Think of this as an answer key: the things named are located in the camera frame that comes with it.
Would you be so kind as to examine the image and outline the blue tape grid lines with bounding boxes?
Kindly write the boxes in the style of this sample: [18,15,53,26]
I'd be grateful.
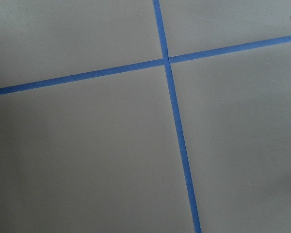
[0,0,291,233]

